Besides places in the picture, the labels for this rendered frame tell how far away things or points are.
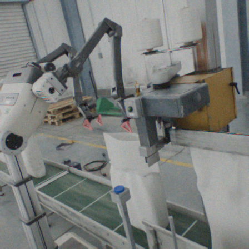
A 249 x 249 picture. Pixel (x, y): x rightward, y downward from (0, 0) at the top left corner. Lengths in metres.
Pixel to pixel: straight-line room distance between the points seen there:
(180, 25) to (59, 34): 8.72
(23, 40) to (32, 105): 7.82
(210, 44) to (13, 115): 1.13
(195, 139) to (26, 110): 0.89
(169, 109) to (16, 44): 8.21
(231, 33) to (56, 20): 6.00
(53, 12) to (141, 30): 8.60
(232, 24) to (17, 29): 6.13
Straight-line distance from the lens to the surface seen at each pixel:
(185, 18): 1.43
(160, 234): 1.41
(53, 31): 9.92
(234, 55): 6.24
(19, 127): 1.58
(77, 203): 2.44
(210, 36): 1.64
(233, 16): 6.19
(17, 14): 9.43
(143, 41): 1.58
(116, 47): 1.68
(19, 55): 9.18
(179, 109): 1.18
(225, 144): 1.32
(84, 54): 1.55
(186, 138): 1.42
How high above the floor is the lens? 1.58
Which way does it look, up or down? 16 degrees down
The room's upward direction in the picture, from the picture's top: 12 degrees counter-clockwise
